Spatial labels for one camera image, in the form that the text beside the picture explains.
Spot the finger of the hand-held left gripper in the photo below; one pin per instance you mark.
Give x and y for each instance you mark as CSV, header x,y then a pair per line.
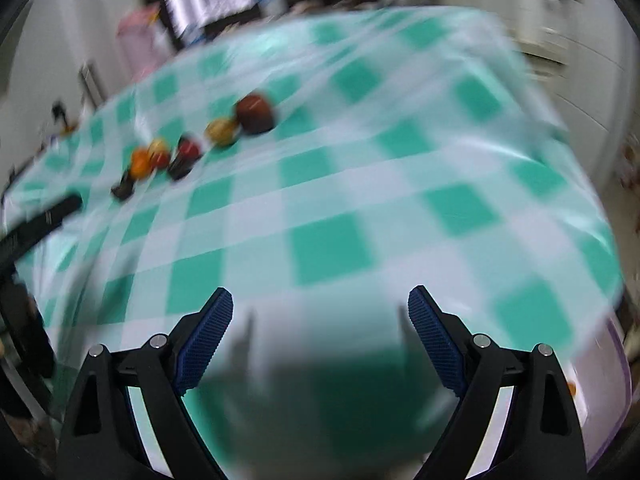
x,y
45,222

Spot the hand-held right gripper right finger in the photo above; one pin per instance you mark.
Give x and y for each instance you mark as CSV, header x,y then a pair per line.
x,y
435,340

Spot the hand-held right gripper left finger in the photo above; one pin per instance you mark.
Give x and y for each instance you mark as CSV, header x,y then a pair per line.
x,y
205,345

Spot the large dark red tomato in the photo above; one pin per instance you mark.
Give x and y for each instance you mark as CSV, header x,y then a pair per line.
x,y
255,114

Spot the small black device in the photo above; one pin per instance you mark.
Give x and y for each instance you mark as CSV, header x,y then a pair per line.
x,y
60,112

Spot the stainless steel bottle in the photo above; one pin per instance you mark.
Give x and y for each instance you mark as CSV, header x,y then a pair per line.
x,y
92,85

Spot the small red fruit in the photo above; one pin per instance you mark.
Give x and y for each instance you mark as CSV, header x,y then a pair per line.
x,y
190,147

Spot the green checkered tablecloth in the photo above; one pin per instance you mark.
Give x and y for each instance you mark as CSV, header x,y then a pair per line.
x,y
350,185

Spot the white plate with purple rim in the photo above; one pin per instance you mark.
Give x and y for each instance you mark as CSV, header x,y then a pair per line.
x,y
605,400

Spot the yellow striped round fruit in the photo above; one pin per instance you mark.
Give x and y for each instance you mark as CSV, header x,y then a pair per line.
x,y
222,131

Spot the pink thermos jug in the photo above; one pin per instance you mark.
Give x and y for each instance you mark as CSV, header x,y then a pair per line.
x,y
142,40

